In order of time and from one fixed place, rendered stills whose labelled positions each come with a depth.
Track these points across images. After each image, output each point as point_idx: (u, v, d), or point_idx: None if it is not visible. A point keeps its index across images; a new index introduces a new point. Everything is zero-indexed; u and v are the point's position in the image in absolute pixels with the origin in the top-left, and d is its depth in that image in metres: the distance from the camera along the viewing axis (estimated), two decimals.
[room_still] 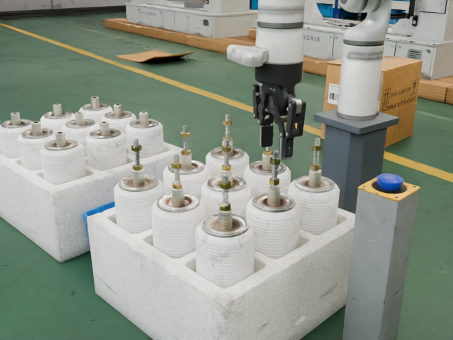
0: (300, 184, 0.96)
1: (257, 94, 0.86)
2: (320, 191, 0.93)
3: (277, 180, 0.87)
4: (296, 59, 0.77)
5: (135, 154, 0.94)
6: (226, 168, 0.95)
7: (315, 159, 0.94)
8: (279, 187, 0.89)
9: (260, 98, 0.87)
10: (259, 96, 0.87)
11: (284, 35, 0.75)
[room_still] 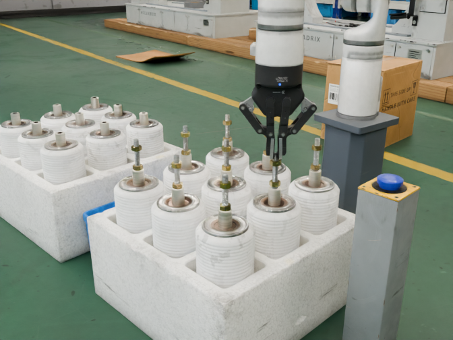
0: (300, 184, 0.96)
1: (302, 106, 0.83)
2: (320, 191, 0.93)
3: (278, 179, 0.88)
4: (256, 59, 0.79)
5: (135, 154, 0.94)
6: (226, 168, 0.95)
7: (315, 159, 0.94)
8: (277, 186, 0.89)
9: (302, 112, 0.83)
10: (303, 110, 0.83)
11: (257, 34, 0.79)
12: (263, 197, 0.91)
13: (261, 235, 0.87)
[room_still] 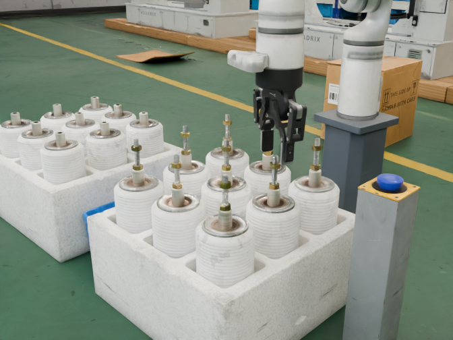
0: (300, 184, 0.96)
1: (258, 99, 0.86)
2: (320, 191, 0.93)
3: (273, 185, 0.87)
4: (296, 64, 0.77)
5: (135, 154, 0.94)
6: (226, 168, 0.95)
7: (315, 159, 0.94)
8: (272, 191, 0.87)
9: (261, 102, 0.87)
10: (259, 101, 0.87)
11: (285, 40, 0.75)
12: (286, 204, 0.88)
13: None
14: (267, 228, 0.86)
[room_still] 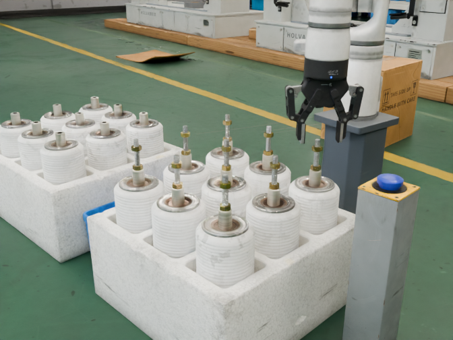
0: (329, 182, 0.97)
1: (350, 92, 0.91)
2: None
3: (273, 185, 0.87)
4: (307, 54, 0.86)
5: (135, 154, 0.94)
6: (226, 168, 0.95)
7: (314, 160, 0.95)
8: (272, 191, 0.87)
9: (352, 97, 0.91)
10: (352, 96, 0.91)
11: (307, 31, 0.87)
12: (286, 204, 0.88)
13: None
14: (267, 228, 0.86)
